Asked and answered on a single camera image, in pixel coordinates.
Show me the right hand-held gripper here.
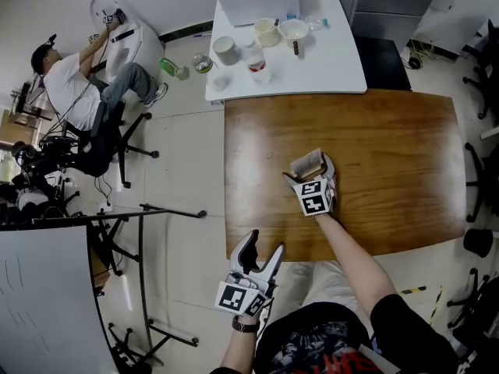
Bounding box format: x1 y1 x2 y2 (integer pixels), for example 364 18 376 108
282 153 337 218

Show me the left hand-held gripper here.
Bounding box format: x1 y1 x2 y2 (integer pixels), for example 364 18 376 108
214 229 286 319

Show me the grey rectangular block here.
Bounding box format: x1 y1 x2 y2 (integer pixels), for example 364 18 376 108
290 147 327 181

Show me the person's left forearm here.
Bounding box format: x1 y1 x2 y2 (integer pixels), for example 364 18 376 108
218 321 261 374

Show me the person's right forearm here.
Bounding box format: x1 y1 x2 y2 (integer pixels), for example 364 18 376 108
313 212 401 319

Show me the dark metal wristwatch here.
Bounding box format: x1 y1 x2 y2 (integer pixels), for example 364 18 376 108
232 314 261 334

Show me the person's black printed shirt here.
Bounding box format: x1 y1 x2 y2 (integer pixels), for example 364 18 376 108
253 293 459 374

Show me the black metal stand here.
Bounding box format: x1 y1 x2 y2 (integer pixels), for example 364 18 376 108
89 203 208 374

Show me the black floor mat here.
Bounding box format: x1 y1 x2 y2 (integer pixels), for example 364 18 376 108
352 35 413 93

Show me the white bowl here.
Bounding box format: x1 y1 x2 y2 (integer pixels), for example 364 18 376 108
278 19 309 42

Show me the cream cup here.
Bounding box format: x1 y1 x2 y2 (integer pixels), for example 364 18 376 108
253 17 281 48

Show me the white mug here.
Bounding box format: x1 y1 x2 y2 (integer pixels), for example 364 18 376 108
212 35 242 67

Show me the clear plastic bottle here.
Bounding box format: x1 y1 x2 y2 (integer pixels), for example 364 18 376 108
286 12 331 31

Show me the black office chair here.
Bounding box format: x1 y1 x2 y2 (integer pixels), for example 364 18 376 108
463 142 499 224
446 267 499 331
64 99 161 190
462 18 499 121

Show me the green plastic bottle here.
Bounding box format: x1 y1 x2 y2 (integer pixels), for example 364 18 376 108
158 57 190 82

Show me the yellow black hazard tape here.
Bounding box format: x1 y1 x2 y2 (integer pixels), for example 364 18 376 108
397 284 444 325

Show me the black round bin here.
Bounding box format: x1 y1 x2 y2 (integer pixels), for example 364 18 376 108
462 228 494 259

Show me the grey metal cabinet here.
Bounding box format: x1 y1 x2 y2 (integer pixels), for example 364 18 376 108
327 0 446 55

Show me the whiteboard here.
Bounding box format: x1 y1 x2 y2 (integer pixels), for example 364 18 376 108
0 224 119 374

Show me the black equipment pile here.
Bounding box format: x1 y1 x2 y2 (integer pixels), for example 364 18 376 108
0 140 83 226

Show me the coiled cable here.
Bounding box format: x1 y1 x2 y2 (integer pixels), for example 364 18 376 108
407 39 434 71

